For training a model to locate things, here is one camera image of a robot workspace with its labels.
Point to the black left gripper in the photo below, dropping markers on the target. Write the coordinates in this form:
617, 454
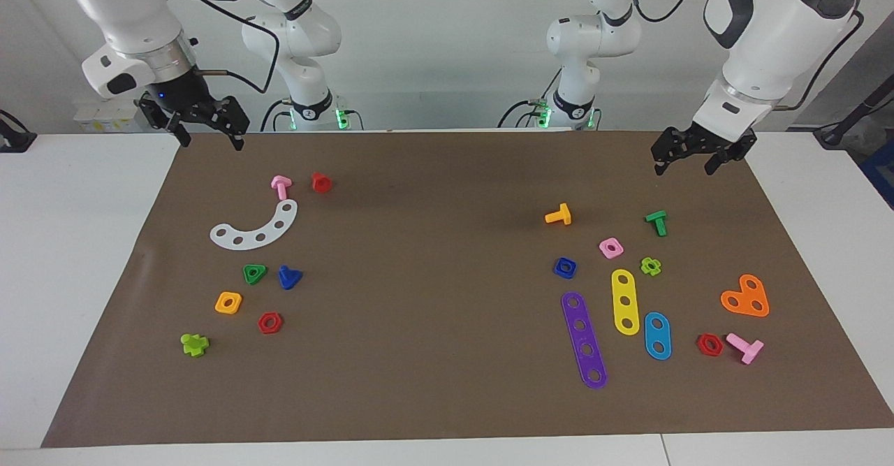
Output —
698, 143

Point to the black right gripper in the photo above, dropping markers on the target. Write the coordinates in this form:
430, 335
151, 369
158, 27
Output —
185, 99

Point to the blue square nut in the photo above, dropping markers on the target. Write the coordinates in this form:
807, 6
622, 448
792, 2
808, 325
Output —
565, 267

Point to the blue triangle-head screw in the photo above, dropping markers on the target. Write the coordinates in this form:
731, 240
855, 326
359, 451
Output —
288, 277

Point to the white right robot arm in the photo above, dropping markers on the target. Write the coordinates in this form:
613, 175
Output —
133, 12

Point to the green plastic screw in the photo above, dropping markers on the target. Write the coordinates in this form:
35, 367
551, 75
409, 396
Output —
657, 222

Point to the pink plastic screw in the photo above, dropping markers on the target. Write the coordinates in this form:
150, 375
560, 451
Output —
281, 186
746, 347

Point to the lime green flower nut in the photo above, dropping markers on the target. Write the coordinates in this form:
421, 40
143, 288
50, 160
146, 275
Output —
650, 265

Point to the pink square nut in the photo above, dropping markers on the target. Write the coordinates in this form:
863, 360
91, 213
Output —
610, 247

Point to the red plastic screw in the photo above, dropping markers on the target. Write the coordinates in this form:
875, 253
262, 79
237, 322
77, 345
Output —
321, 183

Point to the orange plastic screw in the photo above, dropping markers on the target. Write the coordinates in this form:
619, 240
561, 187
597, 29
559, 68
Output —
559, 215

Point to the green triangle nut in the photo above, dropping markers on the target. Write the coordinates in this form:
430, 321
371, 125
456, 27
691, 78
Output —
254, 274

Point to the yellow-orange square nut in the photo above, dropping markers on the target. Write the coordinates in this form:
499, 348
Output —
228, 302

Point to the red hexagon nut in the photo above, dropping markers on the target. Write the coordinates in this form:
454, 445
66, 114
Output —
269, 323
709, 344

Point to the lime green cross-head screw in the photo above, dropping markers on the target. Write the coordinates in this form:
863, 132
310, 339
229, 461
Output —
195, 344

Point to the white labelled box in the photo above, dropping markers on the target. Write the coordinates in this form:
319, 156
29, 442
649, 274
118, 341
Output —
105, 117

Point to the white curved perforated plate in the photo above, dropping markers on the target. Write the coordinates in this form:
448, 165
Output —
271, 232

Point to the orange heart-shaped plate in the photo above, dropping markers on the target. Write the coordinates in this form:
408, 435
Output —
746, 303

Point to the yellow three-hole plate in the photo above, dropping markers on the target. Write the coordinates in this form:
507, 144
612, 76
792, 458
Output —
619, 305

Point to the black pole stand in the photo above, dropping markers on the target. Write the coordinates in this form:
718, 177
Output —
848, 120

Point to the blue two-hole plate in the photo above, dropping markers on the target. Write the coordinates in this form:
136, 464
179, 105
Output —
657, 335

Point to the purple four-hole plate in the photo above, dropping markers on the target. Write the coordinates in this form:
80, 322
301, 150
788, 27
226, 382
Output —
578, 323

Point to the blue crate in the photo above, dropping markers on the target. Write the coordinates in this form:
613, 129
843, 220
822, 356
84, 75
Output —
881, 172

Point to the brown table mat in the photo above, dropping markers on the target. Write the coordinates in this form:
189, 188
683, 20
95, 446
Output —
419, 354

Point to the black clamp mount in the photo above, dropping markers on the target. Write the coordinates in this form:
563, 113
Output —
14, 139

